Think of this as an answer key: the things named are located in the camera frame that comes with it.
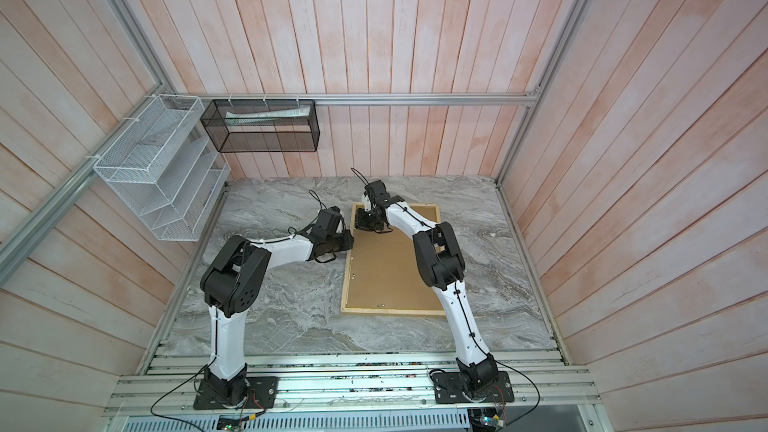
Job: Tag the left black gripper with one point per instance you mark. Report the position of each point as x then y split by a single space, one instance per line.
348 241

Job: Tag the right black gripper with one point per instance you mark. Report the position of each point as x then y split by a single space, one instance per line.
360 222

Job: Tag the brown cardboard backing board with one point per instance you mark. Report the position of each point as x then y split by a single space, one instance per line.
378 276

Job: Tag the light wooden picture frame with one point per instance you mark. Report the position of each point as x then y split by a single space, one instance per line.
384 312

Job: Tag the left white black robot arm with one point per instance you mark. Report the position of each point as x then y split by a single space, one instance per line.
232 284

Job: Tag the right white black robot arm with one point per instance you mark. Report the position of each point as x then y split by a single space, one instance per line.
441 266

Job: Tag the aluminium slotted base rails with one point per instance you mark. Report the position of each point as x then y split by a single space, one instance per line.
337 382

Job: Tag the paper sheet inside black basket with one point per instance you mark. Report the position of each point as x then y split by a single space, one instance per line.
253 119

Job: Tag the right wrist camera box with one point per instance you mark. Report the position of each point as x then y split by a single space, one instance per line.
378 196

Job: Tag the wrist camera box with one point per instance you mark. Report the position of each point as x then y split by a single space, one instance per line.
378 196
327 224

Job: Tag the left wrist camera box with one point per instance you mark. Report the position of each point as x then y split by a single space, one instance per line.
327 224

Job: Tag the black wire mesh basket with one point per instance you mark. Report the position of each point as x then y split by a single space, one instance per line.
227 140

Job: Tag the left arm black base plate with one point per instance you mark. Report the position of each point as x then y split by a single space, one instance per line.
252 392

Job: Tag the white wire mesh shelf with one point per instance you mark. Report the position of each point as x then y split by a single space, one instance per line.
170 180

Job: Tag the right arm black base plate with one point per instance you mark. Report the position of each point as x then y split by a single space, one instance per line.
455 388

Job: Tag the aluminium wall rail frame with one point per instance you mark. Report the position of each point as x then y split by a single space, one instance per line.
74 72

